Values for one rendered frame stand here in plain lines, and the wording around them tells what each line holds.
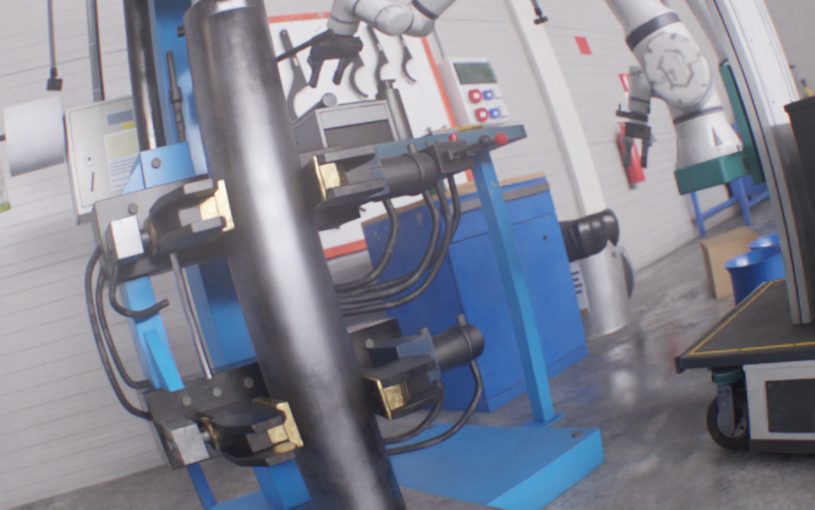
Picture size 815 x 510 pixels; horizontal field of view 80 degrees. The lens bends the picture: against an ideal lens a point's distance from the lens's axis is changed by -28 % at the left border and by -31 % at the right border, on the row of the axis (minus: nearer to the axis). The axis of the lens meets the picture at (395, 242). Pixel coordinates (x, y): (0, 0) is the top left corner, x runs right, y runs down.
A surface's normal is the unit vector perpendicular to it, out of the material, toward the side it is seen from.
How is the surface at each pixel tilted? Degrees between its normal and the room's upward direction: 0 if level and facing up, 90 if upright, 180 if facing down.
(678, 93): 103
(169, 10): 90
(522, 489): 90
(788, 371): 90
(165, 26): 90
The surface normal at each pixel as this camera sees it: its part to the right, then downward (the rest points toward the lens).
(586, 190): 0.54, -0.16
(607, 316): -0.03, 0.05
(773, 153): -0.83, 0.23
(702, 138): -0.58, -0.23
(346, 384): 0.70, -0.21
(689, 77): -0.43, 0.25
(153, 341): 0.24, -0.74
